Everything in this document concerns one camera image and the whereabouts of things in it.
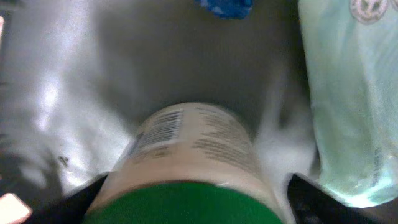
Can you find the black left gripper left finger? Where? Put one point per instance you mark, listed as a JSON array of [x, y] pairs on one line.
[[70, 209]]

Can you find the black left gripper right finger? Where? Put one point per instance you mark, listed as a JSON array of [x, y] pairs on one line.
[[310, 205]]

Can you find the green lid white jar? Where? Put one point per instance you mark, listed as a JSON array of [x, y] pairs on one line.
[[190, 163]]

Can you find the mint green wipes pack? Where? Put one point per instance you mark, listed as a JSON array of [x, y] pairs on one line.
[[351, 55]]

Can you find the blue Oreo cookie pack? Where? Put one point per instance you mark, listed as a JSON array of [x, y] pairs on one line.
[[227, 9]]

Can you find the orange snack packet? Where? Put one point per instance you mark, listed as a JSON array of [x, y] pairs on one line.
[[13, 208]]

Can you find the grey plastic mesh basket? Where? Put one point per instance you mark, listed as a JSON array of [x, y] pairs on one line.
[[79, 78]]

